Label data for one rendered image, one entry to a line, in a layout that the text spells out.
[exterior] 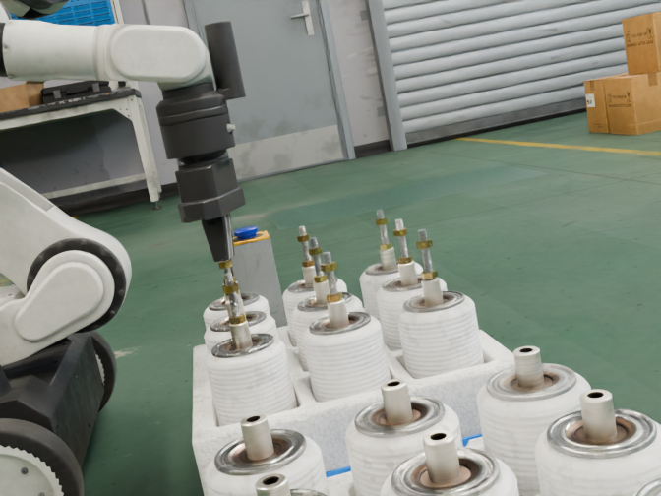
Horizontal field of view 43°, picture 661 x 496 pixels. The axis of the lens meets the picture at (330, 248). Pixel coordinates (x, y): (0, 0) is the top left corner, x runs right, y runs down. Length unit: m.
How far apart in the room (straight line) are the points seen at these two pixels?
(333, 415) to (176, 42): 0.47
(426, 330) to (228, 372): 0.23
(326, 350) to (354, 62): 5.32
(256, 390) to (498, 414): 0.35
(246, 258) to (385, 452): 0.73
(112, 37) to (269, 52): 5.11
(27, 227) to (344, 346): 0.55
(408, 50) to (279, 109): 1.03
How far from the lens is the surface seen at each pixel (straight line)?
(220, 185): 1.05
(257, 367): 0.96
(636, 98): 4.65
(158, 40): 1.02
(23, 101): 5.68
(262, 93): 6.11
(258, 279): 1.36
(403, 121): 6.24
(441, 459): 0.59
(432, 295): 1.01
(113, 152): 6.12
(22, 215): 1.30
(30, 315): 1.27
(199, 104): 1.03
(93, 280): 1.25
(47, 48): 1.07
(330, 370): 0.97
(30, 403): 1.18
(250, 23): 6.14
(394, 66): 6.24
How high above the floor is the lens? 0.52
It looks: 11 degrees down
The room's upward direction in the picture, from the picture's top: 11 degrees counter-clockwise
